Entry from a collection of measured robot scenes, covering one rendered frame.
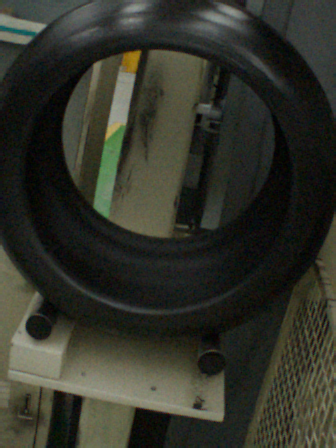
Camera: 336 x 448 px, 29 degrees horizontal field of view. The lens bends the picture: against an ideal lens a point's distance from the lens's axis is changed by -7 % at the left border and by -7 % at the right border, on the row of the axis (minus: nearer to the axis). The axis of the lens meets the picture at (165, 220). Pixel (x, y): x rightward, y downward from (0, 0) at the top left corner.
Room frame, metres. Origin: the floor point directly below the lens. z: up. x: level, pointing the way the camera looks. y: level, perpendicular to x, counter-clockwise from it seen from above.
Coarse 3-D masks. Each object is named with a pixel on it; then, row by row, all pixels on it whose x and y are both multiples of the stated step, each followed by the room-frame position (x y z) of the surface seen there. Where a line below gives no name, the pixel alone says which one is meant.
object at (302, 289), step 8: (328, 232) 1.20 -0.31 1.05; (328, 240) 1.20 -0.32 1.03; (328, 248) 1.20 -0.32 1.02; (320, 256) 1.20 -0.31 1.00; (328, 256) 1.20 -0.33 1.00; (312, 264) 1.20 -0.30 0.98; (328, 264) 1.20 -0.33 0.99; (312, 272) 1.20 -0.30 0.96; (328, 272) 1.20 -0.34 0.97; (304, 280) 1.20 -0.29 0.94; (296, 288) 1.20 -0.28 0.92; (304, 288) 1.20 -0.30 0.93; (312, 288) 1.20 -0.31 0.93; (296, 296) 1.20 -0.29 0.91; (304, 296) 1.20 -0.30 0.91
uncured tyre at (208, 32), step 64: (128, 0) 0.93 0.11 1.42; (192, 0) 0.94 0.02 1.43; (64, 64) 0.90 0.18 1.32; (256, 64) 0.90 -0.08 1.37; (0, 128) 0.91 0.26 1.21; (320, 128) 0.92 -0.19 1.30; (0, 192) 0.90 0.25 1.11; (64, 192) 1.17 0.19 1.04; (320, 192) 0.91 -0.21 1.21; (64, 256) 1.09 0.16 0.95; (128, 256) 1.16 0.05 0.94; (192, 256) 1.17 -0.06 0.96; (256, 256) 1.13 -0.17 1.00; (128, 320) 0.90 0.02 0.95; (192, 320) 0.90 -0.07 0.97
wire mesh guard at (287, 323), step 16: (320, 272) 1.12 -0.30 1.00; (320, 288) 1.07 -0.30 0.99; (288, 320) 1.28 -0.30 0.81; (304, 320) 1.14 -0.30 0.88; (320, 320) 1.05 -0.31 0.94; (288, 336) 1.23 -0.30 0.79; (320, 352) 0.96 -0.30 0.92; (272, 368) 1.28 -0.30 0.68; (320, 368) 0.93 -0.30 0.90; (272, 384) 1.23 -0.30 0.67; (304, 384) 0.99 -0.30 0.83; (272, 400) 1.17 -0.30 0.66; (304, 400) 0.96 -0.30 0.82; (256, 416) 1.28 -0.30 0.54; (272, 416) 1.14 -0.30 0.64; (288, 416) 1.03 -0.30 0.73; (256, 432) 1.23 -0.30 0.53; (320, 432) 0.84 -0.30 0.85
